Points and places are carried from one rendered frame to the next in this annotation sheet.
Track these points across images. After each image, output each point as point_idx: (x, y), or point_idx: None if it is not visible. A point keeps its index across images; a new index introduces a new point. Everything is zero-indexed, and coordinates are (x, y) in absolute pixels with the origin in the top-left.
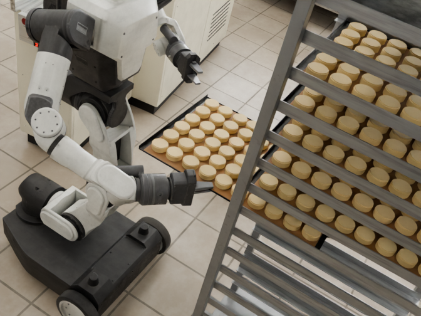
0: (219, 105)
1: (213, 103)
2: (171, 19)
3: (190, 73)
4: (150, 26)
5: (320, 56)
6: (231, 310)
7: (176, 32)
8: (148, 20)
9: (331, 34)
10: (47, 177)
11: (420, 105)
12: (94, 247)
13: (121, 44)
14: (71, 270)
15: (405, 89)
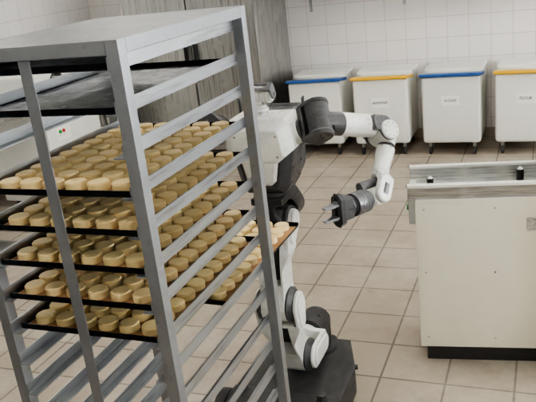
0: (290, 231)
1: (281, 224)
2: (380, 171)
3: (338, 216)
4: (269, 143)
5: (144, 123)
6: (160, 394)
7: (376, 184)
8: (262, 135)
9: (195, 122)
10: (324, 315)
11: (93, 146)
12: (290, 386)
13: (233, 145)
14: (256, 383)
15: (113, 141)
